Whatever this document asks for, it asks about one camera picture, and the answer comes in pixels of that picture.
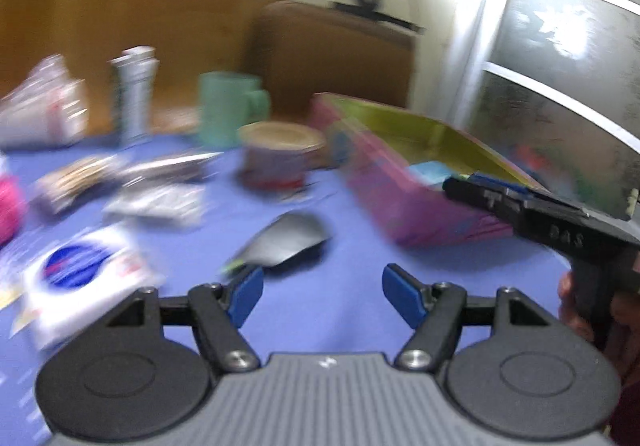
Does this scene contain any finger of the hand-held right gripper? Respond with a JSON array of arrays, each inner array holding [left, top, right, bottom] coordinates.
[[442, 177, 527, 233], [467, 172, 551, 201]]

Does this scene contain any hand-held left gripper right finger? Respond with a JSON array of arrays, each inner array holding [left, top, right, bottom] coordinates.
[[381, 264, 551, 373]]

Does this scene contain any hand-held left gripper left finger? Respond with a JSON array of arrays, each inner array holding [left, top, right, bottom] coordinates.
[[102, 266, 264, 374]]

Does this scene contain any pink tin box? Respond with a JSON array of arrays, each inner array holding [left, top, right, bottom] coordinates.
[[310, 93, 551, 249]]

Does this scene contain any grey speckled packet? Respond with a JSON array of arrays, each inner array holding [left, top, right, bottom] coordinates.
[[102, 183, 206, 227]]

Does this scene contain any white packet with blue circle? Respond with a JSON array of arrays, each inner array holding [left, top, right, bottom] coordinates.
[[22, 226, 166, 352]]

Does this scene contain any pink soft cloth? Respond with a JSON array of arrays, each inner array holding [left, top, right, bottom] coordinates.
[[0, 176, 28, 247]]

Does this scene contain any light blue soft item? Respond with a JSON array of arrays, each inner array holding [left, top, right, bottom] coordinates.
[[407, 161, 451, 187]]

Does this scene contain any person's right hand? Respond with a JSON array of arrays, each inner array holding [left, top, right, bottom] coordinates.
[[557, 270, 596, 344]]

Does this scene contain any blue printed tablecloth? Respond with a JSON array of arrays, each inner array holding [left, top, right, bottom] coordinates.
[[0, 128, 640, 446]]

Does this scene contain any frosted glass door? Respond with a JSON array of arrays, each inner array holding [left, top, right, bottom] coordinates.
[[450, 0, 640, 221]]

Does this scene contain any red instant noodle cup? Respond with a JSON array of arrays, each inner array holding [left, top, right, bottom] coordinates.
[[237, 122, 328, 191]]

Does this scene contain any silver foil packet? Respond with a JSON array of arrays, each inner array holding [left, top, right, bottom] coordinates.
[[120, 151, 223, 184]]

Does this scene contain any green plastic mug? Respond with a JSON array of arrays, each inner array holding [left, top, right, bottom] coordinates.
[[197, 72, 271, 147]]

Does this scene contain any brown chair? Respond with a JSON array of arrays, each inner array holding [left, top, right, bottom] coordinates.
[[245, 0, 418, 124]]

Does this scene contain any black stand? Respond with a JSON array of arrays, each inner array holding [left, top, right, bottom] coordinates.
[[330, 0, 426, 34]]

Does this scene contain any white and green carton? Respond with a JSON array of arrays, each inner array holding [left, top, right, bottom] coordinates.
[[109, 46, 160, 149]]

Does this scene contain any white plastic bag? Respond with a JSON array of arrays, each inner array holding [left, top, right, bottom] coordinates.
[[0, 54, 90, 149]]

